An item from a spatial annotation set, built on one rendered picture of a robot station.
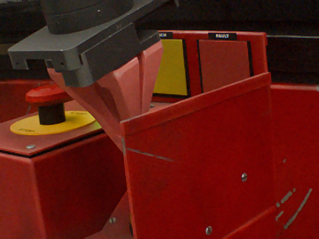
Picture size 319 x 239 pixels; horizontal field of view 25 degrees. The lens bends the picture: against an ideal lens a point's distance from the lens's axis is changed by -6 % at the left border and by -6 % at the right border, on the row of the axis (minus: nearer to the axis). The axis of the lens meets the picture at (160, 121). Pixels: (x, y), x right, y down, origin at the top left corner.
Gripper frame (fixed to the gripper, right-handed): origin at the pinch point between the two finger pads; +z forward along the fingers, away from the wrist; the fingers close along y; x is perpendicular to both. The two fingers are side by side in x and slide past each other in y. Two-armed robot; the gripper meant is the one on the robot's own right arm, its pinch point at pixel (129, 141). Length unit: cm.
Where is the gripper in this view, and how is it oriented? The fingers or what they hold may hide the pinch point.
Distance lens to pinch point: 49.6
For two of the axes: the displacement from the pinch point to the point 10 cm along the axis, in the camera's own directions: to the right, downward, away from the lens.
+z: 2.6, 8.8, 4.1
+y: 6.1, -4.8, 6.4
